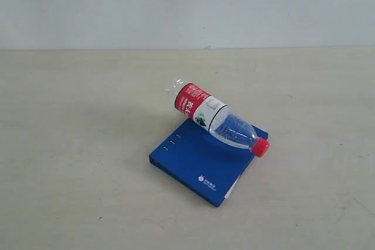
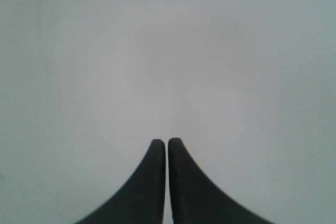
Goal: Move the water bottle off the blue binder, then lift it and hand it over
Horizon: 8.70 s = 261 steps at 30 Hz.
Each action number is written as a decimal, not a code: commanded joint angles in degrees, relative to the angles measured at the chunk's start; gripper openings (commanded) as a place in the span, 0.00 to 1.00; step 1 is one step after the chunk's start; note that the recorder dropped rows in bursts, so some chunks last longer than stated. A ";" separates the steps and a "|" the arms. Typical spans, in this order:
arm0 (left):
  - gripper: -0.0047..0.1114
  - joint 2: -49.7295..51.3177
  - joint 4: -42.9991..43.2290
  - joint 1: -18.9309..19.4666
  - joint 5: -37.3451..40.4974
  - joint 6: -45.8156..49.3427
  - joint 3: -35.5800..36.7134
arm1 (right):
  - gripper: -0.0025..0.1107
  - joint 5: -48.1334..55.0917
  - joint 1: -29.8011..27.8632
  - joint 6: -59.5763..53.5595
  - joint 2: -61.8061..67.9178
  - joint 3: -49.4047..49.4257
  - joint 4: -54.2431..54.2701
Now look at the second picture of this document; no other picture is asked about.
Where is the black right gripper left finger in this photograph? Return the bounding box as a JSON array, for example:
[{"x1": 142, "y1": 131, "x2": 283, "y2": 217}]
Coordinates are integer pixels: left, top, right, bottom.
[{"x1": 78, "y1": 139, "x2": 165, "y2": 224}]

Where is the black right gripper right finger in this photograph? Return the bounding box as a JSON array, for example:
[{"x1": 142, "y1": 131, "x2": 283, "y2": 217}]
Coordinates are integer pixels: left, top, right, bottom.
[{"x1": 167, "y1": 137, "x2": 270, "y2": 223}]

